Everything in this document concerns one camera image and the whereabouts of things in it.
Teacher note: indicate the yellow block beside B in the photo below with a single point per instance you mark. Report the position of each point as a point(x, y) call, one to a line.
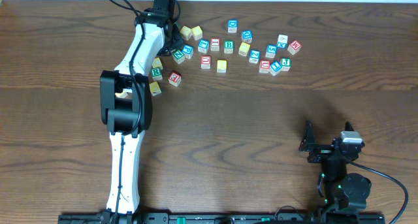
point(244, 49)

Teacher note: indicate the blue P block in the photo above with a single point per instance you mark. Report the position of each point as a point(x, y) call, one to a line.
point(188, 50)

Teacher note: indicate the yellow block top left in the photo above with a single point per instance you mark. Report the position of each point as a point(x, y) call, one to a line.
point(186, 32)

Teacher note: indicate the red E block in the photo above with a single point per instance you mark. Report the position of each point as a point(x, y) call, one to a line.
point(175, 78)

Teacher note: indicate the green N block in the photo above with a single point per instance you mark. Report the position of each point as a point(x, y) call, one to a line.
point(178, 56)

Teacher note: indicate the green R block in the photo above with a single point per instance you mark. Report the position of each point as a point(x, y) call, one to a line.
point(156, 74)

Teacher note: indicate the yellow S block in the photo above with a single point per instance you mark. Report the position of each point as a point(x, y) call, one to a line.
point(221, 66)

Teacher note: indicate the blue D block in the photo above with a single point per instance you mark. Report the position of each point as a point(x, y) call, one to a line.
point(232, 26)

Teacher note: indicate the blue T block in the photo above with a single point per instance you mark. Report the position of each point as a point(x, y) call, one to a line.
point(203, 46)

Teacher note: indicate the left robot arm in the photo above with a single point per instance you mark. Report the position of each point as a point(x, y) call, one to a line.
point(126, 101)

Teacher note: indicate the yellow block lower left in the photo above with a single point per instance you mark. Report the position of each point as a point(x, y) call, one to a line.
point(121, 95)

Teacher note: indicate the red I block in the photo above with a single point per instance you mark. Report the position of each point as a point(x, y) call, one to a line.
point(215, 44)

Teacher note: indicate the red U block centre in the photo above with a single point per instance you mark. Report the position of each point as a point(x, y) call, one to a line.
point(205, 62)

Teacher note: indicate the blue 1 block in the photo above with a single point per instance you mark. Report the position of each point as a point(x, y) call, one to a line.
point(275, 68)

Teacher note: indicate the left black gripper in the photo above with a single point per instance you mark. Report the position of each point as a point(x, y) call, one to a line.
point(179, 41)

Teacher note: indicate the red M block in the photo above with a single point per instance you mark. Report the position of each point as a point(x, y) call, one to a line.
point(294, 47)

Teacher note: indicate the green B block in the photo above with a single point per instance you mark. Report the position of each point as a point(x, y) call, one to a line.
point(228, 46)

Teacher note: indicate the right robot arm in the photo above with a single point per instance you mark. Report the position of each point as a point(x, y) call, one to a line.
point(344, 192)

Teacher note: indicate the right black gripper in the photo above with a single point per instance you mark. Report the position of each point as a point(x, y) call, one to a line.
point(321, 151)

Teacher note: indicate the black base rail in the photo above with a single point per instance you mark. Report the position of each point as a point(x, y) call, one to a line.
point(164, 218)

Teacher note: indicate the yellow block above R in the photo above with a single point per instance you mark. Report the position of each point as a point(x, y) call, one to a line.
point(157, 64)

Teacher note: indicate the blue 5 block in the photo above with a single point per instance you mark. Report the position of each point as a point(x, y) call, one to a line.
point(271, 51)

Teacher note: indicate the yellow block lower centre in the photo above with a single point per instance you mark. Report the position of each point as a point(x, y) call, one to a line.
point(155, 89)

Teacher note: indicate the blue 2 block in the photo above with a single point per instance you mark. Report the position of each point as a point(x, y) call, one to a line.
point(254, 56)

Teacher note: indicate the green J block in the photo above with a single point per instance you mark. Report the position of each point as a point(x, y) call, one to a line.
point(285, 63)

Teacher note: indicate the yellow block top right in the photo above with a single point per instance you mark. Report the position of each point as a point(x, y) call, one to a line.
point(197, 32)

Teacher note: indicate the blue X block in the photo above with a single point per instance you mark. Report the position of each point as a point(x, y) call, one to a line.
point(282, 41)

